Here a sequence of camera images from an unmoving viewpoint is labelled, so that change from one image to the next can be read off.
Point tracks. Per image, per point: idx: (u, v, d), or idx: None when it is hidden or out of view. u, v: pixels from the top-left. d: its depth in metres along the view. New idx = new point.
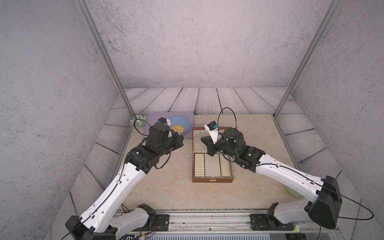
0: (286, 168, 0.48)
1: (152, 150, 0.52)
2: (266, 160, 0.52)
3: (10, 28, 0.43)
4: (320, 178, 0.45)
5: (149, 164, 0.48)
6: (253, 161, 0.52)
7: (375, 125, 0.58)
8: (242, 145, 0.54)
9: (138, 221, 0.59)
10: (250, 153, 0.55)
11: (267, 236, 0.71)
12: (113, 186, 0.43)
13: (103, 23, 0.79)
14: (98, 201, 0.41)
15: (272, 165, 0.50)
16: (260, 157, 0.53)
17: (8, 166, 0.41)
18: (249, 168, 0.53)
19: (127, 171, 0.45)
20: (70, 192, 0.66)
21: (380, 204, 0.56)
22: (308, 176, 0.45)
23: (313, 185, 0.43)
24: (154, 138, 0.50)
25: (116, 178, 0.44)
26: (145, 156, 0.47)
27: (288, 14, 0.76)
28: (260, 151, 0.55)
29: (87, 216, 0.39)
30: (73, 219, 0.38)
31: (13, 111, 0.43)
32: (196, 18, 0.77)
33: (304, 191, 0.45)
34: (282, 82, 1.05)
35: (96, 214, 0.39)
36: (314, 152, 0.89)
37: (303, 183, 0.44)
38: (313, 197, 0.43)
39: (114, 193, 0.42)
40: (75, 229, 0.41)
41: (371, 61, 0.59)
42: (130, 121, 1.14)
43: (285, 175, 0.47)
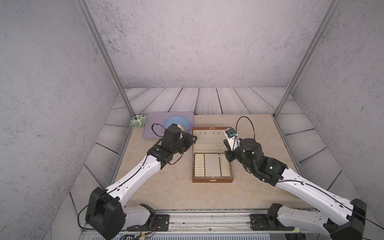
0: (312, 187, 0.45)
1: (168, 149, 0.61)
2: (289, 177, 0.48)
3: (10, 28, 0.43)
4: (350, 201, 0.41)
5: (165, 161, 0.57)
6: (274, 176, 0.49)
7: (375, 125, 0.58)
8: (260, 157, 0.50)
9: (142, 216, 0.61)
10: (272, 167, 0.51)
11: (267, 236, 0.71)
12: (136, 169, 0.50)
13: (103, 23, 0.79)
14: (123, 178, 0.47)
15: (296, 182, 0.46)
16: (282, 172, 0.49)
17: (8, 166, 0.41)
18: (269, 182, 0.50)
19: (148, 163, 0.53)
20: (70, 192, 0.66)
21: (380, 204, 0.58)
22: (336, 197, 0.42)
23: (343, 209, 0.40)
24: (168, 139, 0.59)
25: (139, 164, 0.52)
26: (162, 155, 0.57)
27: (288, 14, 0.76)
28: (281, 165, 0.51)
29: (113, 188, 0.44)
30: (98, 190, 0.43)
31: (13, 111, 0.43)
32: (196, 18, 0.77)
33: (331, 213, 0.42)
34: (282, 82, 1.05)
35: (121, 188, 0.44)
36: (314, 152, 0.89)
37: (331, 205, 0.42)
38: (341, 221, 0.41)
39: (137, 174, 0.49)
40: (98, 199, 0.44)
41: (371, 61, 0.59)
42: (130, 121, 1.14)
43: (310, 193, 0.44)
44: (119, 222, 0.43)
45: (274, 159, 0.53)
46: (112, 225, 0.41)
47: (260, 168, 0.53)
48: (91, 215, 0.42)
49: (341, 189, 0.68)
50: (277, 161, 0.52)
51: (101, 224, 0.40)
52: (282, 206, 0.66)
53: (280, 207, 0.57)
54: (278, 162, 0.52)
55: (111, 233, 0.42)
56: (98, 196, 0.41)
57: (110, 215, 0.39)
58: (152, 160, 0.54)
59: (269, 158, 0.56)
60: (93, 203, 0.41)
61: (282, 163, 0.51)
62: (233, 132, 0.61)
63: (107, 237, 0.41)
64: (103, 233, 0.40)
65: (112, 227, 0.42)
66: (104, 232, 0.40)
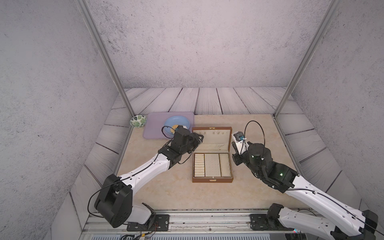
0: (324, 196, 0.44)
1: (176, 150, 0.64)
2: (300, 185, 0.46)
3: (10, 28, 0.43)
4: (361, 212, 0.41)
5: (174, 162, 0.60)
6: (285, 183, 0.47)
7: (375, 125, 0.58)
8: (270, 163, 0.49)
9: (144, 212, 0.61)
10: (282, 174, 0.49)
11: (267, 236, 0.71)
12: (148, 164, 0.53)
13: (103, 23, 0.79)
14: (136, 169, 0.50)
15: (307, 190, 0.45)
16: (292, 179, 0.48)
17: (8, 166, 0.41)
18: (279, 189, 0.49)
19: (160, 160, 0.56)
20: (70, 192, 0.66)
21: (380, 204, 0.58)
22: (348, 208, 0.42)
23: (355, 221, 0.40)
24: (178, 141, 0.62)
25: (152, 159, 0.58)
26: (171, 155, 0.60)
27: (288, 14, 0.76)
28: (291, 172, 0.49)
29: (126, 176, 0.47)
30: (112, 177, 0.45)
31: (13, 111, 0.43)
32: (196, 18, 0.77)
33: (342, 224, 0.42)
34: (282, 82, 1.05)
35: (133, 178, 0.47)
36: (314, 152, 0.88)
37: (343, 216, 0.41)
38: (353, 233, 0.40)
39: (149, 168, 0.52)
40: (111, 185, 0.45)
41: (371, 61, 0.59)
42: (130, 121, 1.14)
43: (321, 203, 0.43)
44: (126, 211, 0.45)
45: (283, 165, 0.51)
46: (121, 212, 0.43)
47: (269, 174, 0.51)
48: (101, 200, 0.44)
49: (341, 189, 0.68)
50: (287, 167, 0.50)
51: (109, 211, 0.43)
52: (284, 207, 0.65)
53: (282, 208, 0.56)
54: (288, 169, 0.50)
55: (118, 220, 0.43)
56: (111, 182, 0.44)
57: (122, 201, 0.41)
58: (163, 158, 0.57)
59: (278, 164, 0.53)
60: (105, 188, 0.44)
61: (293, 170, 0.50)
62: (241, 136, 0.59)
63: (114, 223, 0.42)
64: (111, 219, 0.42)
65: (121, 214, 0.43)
66: (112, 217, 0.42)
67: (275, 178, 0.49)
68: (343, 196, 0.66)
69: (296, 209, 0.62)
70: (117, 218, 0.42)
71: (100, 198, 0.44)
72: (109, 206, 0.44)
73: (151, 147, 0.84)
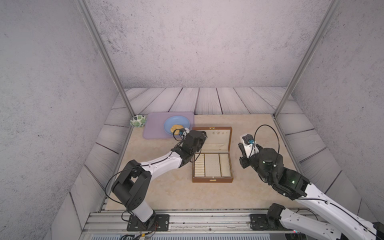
0: (336, 206, 0.43)
1: (188, 150, 0.68)
2: (312, 194, 0.45)
3: (10, 28, 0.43)
4: (373, 224, 0.41)
5: (185, 161, 0.65)
6: (297, 191, 0.45)
7: (375, 125, 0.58)
8: (281, 170, 0.47)
9: (147, 209, 0.62)
10: (294, 181, 0.47)
11: (267, 236, 0.71)
12: (164, 157, 0.58)
13: (103, 23, 0.79)
14: (153, 160, 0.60)
15: (319, 200, 0.44)
16: (305, 187, 0.46)
17: (8, 166, 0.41)
18: (290, 197, 0.47)
19: (174, 156, 0.61)
20: (70, 192, 0.66)
21: (380, 204, 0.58)
22: (359, 219, 0.41)
23: (367, 233, 0.39)
24: (189, 142, 0.66)
25: (167, 154, 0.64)
26: (183, 155, 0.64)
27: (288, 14, 0.76)
28: (303, 180, 0.47)
29: (146, 164, 0.51)
30: (133, 162, 0.49)
31: (13, 111, 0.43)
32: (196, 18, 0.77)
33: (352, 234, 0.42)
34: (282, 82, 1.05)
35: (151, 166, 0.51)
36: (314, 152, 0.88)
37: (355, 228, 0.40)
38: None
39: (165, 161, 0.56)
40: (132, 169, 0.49)
41: (372, 61, 0.58)
42: (130, 121, 1.14)
43: (334, 214, 0.42)
44: (140, 197, 0.47)
45: (294, 172, 0.50)
46: (137, 195, 0.46)
47: (280, 181, 0.49)
48: (120, 182, 0.47)
49: (341, 189, 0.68)
50: (299, 175, 0.48)
51: (124, 194, 0.46)
52: (285, 208, 0.65)
53: (283, 209, 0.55)
54: (300, 176, 0.48)
55: (131, 205, 0.46)
56: (132, 167, 0.47)
57: (141, 184, 0.45)
58: (176, 155, 0.62)
59: (289, 170, 0.52)
60: (127, 171, 0.47)
61: (304, 178, 0.48)
62: (250, 140, 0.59)
63: (128, 207, 0.45)
64: (126, 201, 0.45)
65: (136, 198, 0.46)
66: (128, 200, 0.44)
67: (286, 185, 0.47)
68: (343, 196, 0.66)
69: (296, 210, 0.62)
70: (131, 202, 0.45)
71: (119, 180, 0.47)
72: (125, 190, 0.46)
73: (151, 147, 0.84)
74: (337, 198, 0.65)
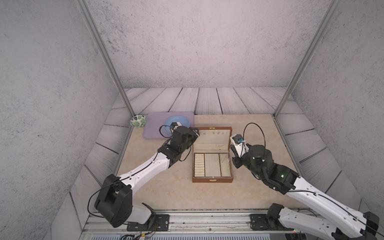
0: (324, 197, 0.44)
1: (177, 148, 0.64)
2: (300, 185, 0.47)
3: (10, 27, 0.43)
4: (362, 214, 0.41)
5: (174, 160, 0.60)
6: (286, 184, 0.47)
7: (375, 125, 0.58)
8: (270, 164, 0.49)
9: (145, 211, 0.62)
10: (283, 176, 0.49)
11: (267, 236, 0.71)
12: (148, 163, 0.53)
13: (103, 23, 0.79)
14: (135, 169, 0.50)
15: (308, 192, 0.45)
16: (293, 181, 0.48)
17: (8, 166, 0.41)
18: (280, 190, 0.49)
19: (159, 159, 0.56)
20: (70, 192, 0.66)
21: (380, 204, 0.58)
22: (348, 209, 0.42)
23: (356, 222, 0.40)
24: (177, 139, 0.61)
25: (151, 159, 0.55)
26: (171, 154, 0.60)
27: (288, 14, 0.76)
28: (292, 174, 0.49)
29: (126, 176, 0.46)
30: (112, 176, 0.45)
31: (13, 111, 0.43)
32: (196, 18, 0.77)
33: (344, 226, 0.42)
34: (282, 82, 1.05)
35: (133, 177, 0.47)
36: (314, 152, 0.88)
37: (345, 218, 0.41)
38: (355, 234, 0.40)
39: (149, 168, 0.51)
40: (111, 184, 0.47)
41: (371, 61, 0.58)
42: (130, 121, 1.14)
43: (322, 204, 0.43)
44: (126, 211, 0.45)
45: (284, 167, 0.51)
46: (121, 211, 0.43)
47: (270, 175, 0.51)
48: (101, 200, 0.44)
49: (340, 189, 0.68)
50: (288, 169, 0.50)
51: (107, 213, 0.43)
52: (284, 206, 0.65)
53: (282, 208, 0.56)
54: (289, 170, 0.50)
55: (118, 221, 0.43)
56: (111, 182, 0.43)
57: (121, 202, 0.41)
58: (162, 156, 0.57)
59: (279, 166, 0.54)
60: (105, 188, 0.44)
61: (294, 172, 0.50)
62: (239, 139, 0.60)
63: (115, 223, 0.43)
64: (111, 218, 0.42)
65: (120, 215, 0.43)
66: (113, 216, 0.42)
67: (276, 180, 0.49)
68: (343, 196, 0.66)
69: (296, 210, 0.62)
70: (117, 218, 0.42)
71: (101, 198, 0.44)
72: (107, 208, 0.43)
73: (151, 147, 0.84)
74: (336, 198, 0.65)
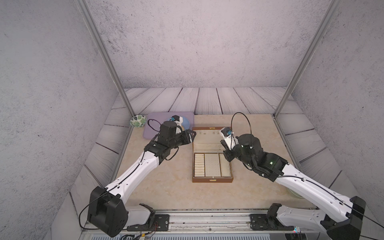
0: (312, 183, 0.44)
1: (164, 143, 0.61)
2: (289, 172, 0.47)
3: (11, 28, 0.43)
4: (349, 199, 0.41)
5: (163, 156, 0.57)
6: (275, 170, 0.47)
7: (375, 125, 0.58)
8: (259, 152, 0.50)
9: (143, 212, 0.61)
10: (272, 162, 0.49)
11: (267, 236, 0.71)
12: (135, 165, 0.50)
13: (104, 23, 0.79)
14: (123, 175, 0.47)
15: (296, 178, 0.46)
16: (283, 168, 0.48)
17: (8, 166, 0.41)
18: (269, 178, 0.49)
19: (147, 158, 0.53)
20: (70, 192, 0.66)
21: (380, 204, 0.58)
22: (336, 194, 0.42)
23: (343, 206, 0.40)
24: (165, 134, 0.59)
25: (137, 161, 0.52)
26: (159, 150, 0.57)
27: (288, 14, 0.76)
28: (282, 161, 0.49)
29: (113, 186, 0.44)
30: (99, 188, 0.42)
31: (13, 111, 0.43)
32: (196, 17, 0.77)
33: (330, 210, 0.42)
34: (282, 82, 1.05)
35: (121, 185, 0.44)
36: (314, 152, 0.89)
37: (331, 202, 0.41)
38: (340, 218, 0.40)
39: (136, 171, 0.49)
40: (99, 198, 0.44)
41: (371, 61, 0.58)
42: (130, 121, 1.14)
43: (310, 189, 0.43)
44: (122, 219, 0.44)
45: (273, 154, 0.52)
46: (116, 221, 0.41)
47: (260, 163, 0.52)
48: (94, 214, 0.42)
49: (340, 189, 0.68)
50: (278, 157, 0.51)
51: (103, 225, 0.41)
52: (282, 205, 0.66)
53: (279, 207, 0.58)
54: (278, 157, 0.50)
55: (115, 230, 0.42)
56: (98, 195, 0.41)
57: (113, 214, 0.39)
58: (150, 156, 0.54)
59: (269, 154, 0.54)
60: (94, 202, 0.41)
61: (283, 159, 0.50)
62: (228, 131, 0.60)
63: (112, 233, 0.42)
64: (107, 230, 0.40)
65: (116, 225, 0.42)
66: (109, 228, 0.40)
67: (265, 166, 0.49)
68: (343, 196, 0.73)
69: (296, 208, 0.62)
70: (113, 229, 0.42)
71: (92, 212, 0.42)
72: (101, 220, 0.42)
73: None
74: None
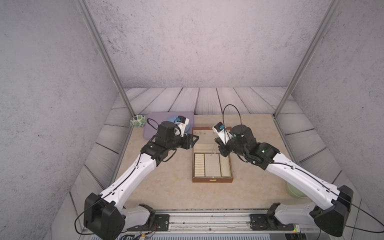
0: (301, 171, 0.45)
1: (162, 144, 0.59)
2: (279, 160, 0.48)
3: (10, 28, 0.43)
4: (337, 187, 0.42)
5: (161, 157, 0.55)
6: (266, 158, 0.49)
7: (375, 125, 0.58)
8: (252, 141, 0.52)
9: (143, 213, 0.61)
10: (264, 150, 0.51)
11: (267, 236, 0.71)
12: (131, 169, 0.49)
13: (103, 23, 0.79)
14: (118, 180, 0.46)
15: (286, 166, 0.47)
16: (273, 156, 0.49)
17: (8, 166, 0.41)
18: (260, 165, 0.50)
19: (144, 162, 0.51)
20: (70, 192, 0.66)
21: (380, 204, 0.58)
22: (324, 182, 0.43)
23: (329, 194, 0.41)
24: (163, 135, 0.57)
25: (133, 165, 0.50)
26: (157, 152, 0.55)
27: (288, 14, 0.76)
28: (274, 150, 0.51)
29: (107, 193, 0.42)
30: (94, 195, 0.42)
31: (13, 111, 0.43)
32: (196, 18, 0.77)
33: (317, 198, 0.43)
34: (282, 82, 1.05)
35: (116, 191, 0.43)
36: (314, 152, 0.89)
37: (318, 189, 0.42)
38: (326, 205, 0.41)
39: (132, 176, 0.47)
40: (94, 204, 0.43)
41: (371, 61, 0.58)
42: (130, 121, 1.14)
43: (298, 177, 0.45)
44: (118, 225, 0.43)
45: (266, 144, 0.53)
46: (111, 228, 0.41)
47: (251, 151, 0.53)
48: (89, 221, 0.41)
49: None
50: (270, 146, 0.52)
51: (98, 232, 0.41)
52: (279, 204, 0.67)
53: (278, 206, 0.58)
54: (270, 146, 0.52)
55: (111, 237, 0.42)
56: (93, 202, 0.40)
57: (107, 220, 0.38)
58: (147, 158, 0.52)
59: (261, 143, 0.56)
60: (89, 209, 0.40)
61: (275, 148, 0.51)
62: (221, 125, 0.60)
63: None
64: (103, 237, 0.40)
65: (112, 232, 0.41)
66: (103, 236, 0.40)
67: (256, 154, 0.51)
68: None
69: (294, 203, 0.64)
70: (108, 237, 0.41)
71: (87, 219, 0.41)
72: (96, 227, 0.41)
73: None
74: None
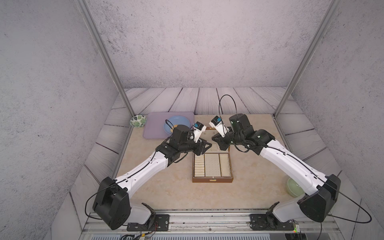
0: (293, 158, 0.47)
1: (175, 146, 0.62)
2: (274, 146, 0.50)
3: (10, 28, 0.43)
4: (324, 175, 0.43)
5: (173, 159, 0.58)
6: (260, 142, 0.51)
7: (375, 125, 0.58)
8: (248, 128, 0.56)
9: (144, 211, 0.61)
10: (259, 136, 0.52)
11: (267, 236, 0.71)
12: (145, 163, 0.52)
13: (103, 23, 0.79)
14: (132, 170, 0.49)
15: (279, 151, 0.48)
16: (268, 141, 0.51)
17: (8, 166, 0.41)
18: (254, 149, 0.52)
19: (157, 158, 0.54)
20: (70, 192, 0.66)
21: (380, 204, 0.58)
22: (313, 170, 0.44)
23: (316, 180, 0.42)
24: (177, 137, 0.60)
25: (148, 158, 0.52)
26: (170, 152, 0.58)
27: (288, 14, 0.76)
28: (269, 136, 0.52)
29: (121, 179, 0.45)
30: (109, 179, 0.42)
31: (13, 111, 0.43)
32: (196, 18, 0.77)
33: (304, 183, 0.45)
34: (282, 82, 1.05)
35: (129, 179, 0.46)
36: (314, 152, 0.88)
37: (306, 175, 0.43)
38: (311, 191, 0.43)
39: (145, 168, 0.50)
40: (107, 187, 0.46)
41: (371, 61, 0.58)
42: (130, 121, 1.14)
43: (289, 163, 0.46)
44: (124, 214, 0.45)
45: (262, 130, 0.54)
46: (118, 214, 0.42)
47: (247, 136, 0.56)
48: (98, 203, 0.43)
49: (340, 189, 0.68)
50: (266, 132, 0.53)
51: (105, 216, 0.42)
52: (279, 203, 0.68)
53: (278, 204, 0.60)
54: (266, 132, 0.53)
55: (115, 225, 0.43)
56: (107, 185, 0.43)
57: (118, 205, 0.40)
58: (160, 156, 0.55)
59: (257, 130, 0.58)
60: (101, 191, 0.43)
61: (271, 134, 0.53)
62: (218, 118, 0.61)
63: (111, 227, 0.42)
64: (109, 222, 0.41)
65: (118, 218, 0.43)
66: (109, 221, 0.41)
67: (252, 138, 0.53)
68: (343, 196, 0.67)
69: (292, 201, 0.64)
70: (113, 223, 0.42)
71: (97, 201, 0.44)
72: (104, 211, 0.43)
73: (151, 147, 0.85)
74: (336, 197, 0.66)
